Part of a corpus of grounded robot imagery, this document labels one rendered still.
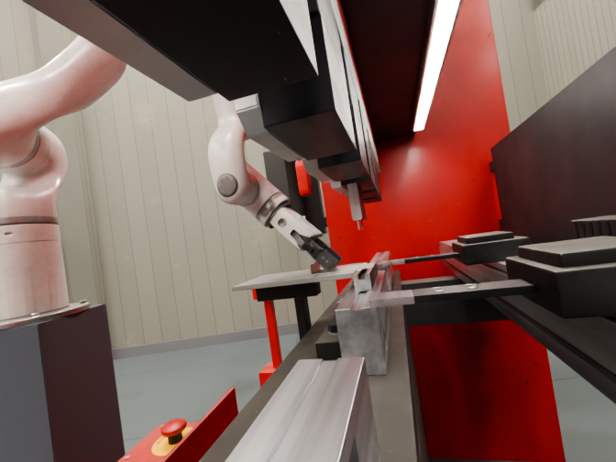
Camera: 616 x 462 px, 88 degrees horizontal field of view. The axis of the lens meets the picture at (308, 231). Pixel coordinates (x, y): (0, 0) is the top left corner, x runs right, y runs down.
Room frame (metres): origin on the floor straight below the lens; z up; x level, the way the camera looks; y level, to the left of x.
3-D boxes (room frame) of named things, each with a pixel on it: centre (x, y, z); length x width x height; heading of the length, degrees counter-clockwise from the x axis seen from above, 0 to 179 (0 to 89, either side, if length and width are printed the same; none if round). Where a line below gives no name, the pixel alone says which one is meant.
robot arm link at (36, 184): (0.68, 0.58, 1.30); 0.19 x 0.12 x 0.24; 12
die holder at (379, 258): (1.22, -0.26, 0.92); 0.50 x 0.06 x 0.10; 165
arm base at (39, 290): (0.64, 0.57, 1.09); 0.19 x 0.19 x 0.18
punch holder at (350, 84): (0.53, -0.07, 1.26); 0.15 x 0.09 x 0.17; 165
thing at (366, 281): (0.67, -0.11, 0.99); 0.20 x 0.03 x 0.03; 165
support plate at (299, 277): (0.73, 0.03, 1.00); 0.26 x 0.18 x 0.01; 75
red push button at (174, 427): (0.53, 0.27, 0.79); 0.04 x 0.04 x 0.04
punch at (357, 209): (0.69, -0.12, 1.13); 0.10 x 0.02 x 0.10; 165
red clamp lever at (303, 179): (0.56, -0.01, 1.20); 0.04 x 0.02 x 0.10; 75
